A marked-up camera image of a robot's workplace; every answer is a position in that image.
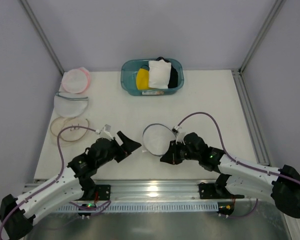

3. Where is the white mesh bag blue zipper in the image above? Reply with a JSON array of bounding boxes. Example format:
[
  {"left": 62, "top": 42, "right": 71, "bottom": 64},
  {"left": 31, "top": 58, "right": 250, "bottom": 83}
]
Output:
[{"left": 142, "top": 123, "right": 176, "bottom": 157}]

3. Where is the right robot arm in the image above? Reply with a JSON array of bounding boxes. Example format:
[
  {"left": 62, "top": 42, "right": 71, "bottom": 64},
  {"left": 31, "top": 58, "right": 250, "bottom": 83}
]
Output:
[{"left": 160, "top": 132, "right": 300, "bottom": 219}]

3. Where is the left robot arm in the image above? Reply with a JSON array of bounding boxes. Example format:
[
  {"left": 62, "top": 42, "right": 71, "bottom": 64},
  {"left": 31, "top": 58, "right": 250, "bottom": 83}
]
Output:
[{"left": 0, "top": 131, "right": 142, "bottom": 240}]

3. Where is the beige trimmed mesh bag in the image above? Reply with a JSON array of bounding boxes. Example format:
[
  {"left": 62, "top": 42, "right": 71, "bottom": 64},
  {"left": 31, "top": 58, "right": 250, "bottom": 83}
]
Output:
[{"left": 48, "top": 117, "right": 90, "bottom": 147}]

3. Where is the blue trimmed flat mesh bag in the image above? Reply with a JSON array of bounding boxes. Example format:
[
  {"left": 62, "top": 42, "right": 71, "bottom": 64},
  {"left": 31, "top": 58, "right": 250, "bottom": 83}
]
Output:
[{"left": 54, "top": 91, "right": 89, "bottom": 118}]

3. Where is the yellow bra pad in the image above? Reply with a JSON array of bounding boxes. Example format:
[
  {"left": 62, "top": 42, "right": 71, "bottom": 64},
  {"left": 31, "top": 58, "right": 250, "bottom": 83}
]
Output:
[{"left": 135, "top": 66, "right": 150, "bottom": 90}]

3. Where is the black bra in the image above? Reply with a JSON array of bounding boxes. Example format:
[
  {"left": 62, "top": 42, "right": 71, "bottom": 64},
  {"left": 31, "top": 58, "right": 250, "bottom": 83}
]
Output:
[{"left": 156, "top": 56, "right": 179, "bottom": 89}]

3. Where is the white folded bra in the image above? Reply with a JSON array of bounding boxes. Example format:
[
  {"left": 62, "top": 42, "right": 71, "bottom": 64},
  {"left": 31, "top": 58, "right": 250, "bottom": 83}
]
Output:
[{"left": 148, "top": 60, "right": 171, "bottom": 89}]

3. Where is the pink trimmed mesh bag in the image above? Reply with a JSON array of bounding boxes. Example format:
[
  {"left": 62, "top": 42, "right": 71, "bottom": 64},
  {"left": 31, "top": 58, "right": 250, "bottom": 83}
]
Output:
[{"left": 61, "top": 67, "right": 91, "bottom": 94}]

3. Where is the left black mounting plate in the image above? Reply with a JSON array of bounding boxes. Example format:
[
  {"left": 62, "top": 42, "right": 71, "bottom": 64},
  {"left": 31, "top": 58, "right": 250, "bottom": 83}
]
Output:
[{"left": 92, "top": 184, "right": 111, "bottom": 201}]

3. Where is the black mounting plate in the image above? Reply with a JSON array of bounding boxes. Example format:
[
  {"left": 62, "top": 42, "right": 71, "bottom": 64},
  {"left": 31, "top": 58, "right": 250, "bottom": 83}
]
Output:
[
  {"left": 198, "top": 182, "right": 219, "bottom": 200},
  {"left": 92, "top": 184, "right": 111, "bottom": 201}
]

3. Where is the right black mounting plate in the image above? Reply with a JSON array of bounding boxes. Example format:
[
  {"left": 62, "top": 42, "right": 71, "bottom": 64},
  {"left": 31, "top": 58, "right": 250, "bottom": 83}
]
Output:
[{"left": 198, "top": 182, "right": 219, "bottom": 200}]

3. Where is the teal plastic basin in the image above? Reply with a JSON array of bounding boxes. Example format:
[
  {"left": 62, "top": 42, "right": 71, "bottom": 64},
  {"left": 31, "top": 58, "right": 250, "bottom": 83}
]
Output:
[{"left": 120, "top": 56, "right": 185, "bottom": 96}]

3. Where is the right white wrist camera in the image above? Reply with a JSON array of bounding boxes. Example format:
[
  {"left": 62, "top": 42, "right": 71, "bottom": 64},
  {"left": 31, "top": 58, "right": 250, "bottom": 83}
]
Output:
[{"left": 171, "top": 125, "right": 186, "bottom": 144}]

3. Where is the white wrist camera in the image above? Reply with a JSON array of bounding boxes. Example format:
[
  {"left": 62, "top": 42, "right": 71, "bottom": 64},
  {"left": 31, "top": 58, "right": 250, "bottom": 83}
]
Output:
[
  {"left": 95, "top": 124, "right": 113, "bottom": 141},
  {"left": 171, "top": 125, "right": 186, "bottom": 144}
]

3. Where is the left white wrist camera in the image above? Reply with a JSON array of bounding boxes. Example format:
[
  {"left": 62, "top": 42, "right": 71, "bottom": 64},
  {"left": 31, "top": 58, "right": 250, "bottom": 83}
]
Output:
[{"left": 95, "top": 124, "right": 113, "bottom": 141}]

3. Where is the aluminium front rail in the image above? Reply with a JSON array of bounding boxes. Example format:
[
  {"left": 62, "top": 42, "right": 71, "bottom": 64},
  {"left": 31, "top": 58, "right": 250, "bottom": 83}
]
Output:
[{"left": 18, "top": 178, "right": 215, "bottom": 203}]

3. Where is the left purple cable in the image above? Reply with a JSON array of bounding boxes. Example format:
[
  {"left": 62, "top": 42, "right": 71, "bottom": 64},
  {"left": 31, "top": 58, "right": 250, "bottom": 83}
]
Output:
[{"left": 0, "top": 126, "right": 98, "bottom": 240}]

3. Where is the white slotted cable duct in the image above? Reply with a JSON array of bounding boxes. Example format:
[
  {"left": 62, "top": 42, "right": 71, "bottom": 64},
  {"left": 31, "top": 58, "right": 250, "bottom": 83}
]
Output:
[{"left": 57, "top": 201, "right": 220, "bottom": 213}]

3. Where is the left rear frame post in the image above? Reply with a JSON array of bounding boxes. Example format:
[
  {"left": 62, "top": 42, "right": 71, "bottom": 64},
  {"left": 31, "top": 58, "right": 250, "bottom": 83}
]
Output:
[{"left": 18, "top": 0, "right": 65, "bottom": 75}]

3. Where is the frame post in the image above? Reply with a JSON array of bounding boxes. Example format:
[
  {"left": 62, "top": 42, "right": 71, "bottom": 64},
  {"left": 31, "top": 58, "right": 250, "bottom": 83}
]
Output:
[
  {"left": 238, "top": 0, "right": 286, "bottom": 74},
  {"left": 18, "top": 0, "right": 65, "bottom": 75}
]

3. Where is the right rear frame post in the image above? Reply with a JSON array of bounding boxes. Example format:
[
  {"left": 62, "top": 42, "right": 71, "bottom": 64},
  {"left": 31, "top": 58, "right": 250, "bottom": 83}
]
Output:
[{"left": 238, "top": 0, "right": 286, "bottom": 74}]

